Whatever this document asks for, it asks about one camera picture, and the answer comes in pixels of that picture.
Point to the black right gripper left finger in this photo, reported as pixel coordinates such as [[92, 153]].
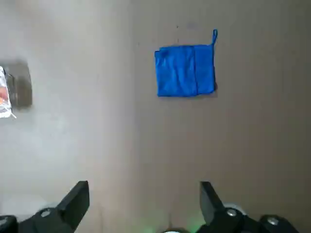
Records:
[[73, 206]]

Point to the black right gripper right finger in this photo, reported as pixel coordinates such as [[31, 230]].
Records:
[[211, 206]]

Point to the blue dishcloth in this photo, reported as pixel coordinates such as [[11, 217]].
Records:
[[179, 72]]

